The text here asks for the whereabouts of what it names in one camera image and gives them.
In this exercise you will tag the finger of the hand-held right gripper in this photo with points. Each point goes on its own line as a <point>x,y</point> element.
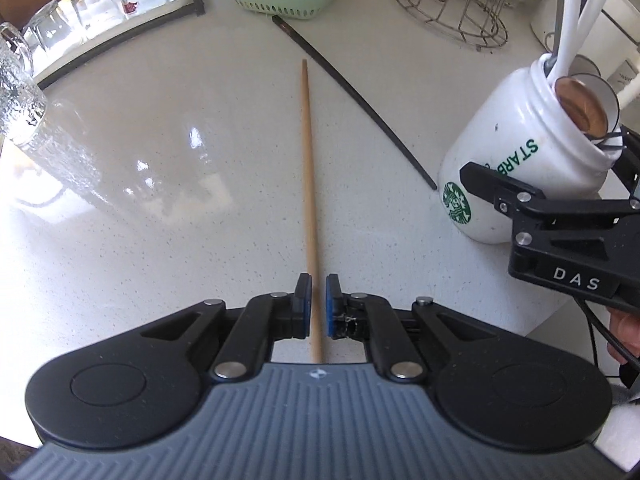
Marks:
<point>629,165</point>
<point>505,187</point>

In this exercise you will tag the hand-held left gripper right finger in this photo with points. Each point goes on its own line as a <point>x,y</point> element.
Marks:
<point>331,310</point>

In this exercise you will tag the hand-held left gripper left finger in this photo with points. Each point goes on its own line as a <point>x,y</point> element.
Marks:
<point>308,310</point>

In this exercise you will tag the white ceramic mug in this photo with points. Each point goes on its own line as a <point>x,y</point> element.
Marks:
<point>500,160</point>

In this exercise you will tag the copper spoon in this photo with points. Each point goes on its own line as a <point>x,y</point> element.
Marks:
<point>582,107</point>

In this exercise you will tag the light wooden chopstick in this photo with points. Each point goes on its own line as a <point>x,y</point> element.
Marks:
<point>310,185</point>

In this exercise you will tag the dark brown chopstick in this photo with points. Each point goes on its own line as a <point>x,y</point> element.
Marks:
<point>360,100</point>

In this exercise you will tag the person's right hand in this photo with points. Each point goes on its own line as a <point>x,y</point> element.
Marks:
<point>625,332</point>

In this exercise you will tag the white electric pot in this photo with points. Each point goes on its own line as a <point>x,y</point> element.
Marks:
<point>625,15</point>

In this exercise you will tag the row of upturned glasses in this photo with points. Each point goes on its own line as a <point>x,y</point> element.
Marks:
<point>100,42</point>

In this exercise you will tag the textured glass mug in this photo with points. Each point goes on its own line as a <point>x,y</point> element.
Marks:
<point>20,90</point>

